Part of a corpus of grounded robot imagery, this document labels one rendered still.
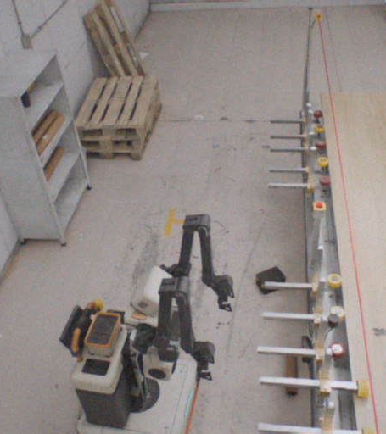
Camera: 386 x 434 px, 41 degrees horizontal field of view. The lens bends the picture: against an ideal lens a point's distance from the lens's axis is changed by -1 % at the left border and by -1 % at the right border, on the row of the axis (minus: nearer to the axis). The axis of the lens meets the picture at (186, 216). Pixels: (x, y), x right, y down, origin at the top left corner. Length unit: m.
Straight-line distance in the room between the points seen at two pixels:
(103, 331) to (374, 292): 1.58
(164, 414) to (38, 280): 1.92
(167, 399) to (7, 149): 2.37
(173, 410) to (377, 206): 1.93
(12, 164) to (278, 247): 2.40
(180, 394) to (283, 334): 1.02
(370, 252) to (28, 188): 2.83
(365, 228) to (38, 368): 2.56
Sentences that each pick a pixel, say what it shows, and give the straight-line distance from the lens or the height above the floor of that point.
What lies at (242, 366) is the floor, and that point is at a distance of 3.90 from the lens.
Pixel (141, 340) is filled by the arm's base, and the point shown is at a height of 1.22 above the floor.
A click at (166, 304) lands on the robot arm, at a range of 2.30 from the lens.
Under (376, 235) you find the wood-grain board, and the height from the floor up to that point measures 0.90.
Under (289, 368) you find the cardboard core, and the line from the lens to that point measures 3.81.
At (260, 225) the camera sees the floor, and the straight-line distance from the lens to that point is 4.92.
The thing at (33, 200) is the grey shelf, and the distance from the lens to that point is 4.74.
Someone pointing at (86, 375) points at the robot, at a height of 0.81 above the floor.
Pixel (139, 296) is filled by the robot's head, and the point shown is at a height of 1.36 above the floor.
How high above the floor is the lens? 3.26
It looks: 40 degrees down
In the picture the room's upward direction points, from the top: 6 degrees counter-clockwise
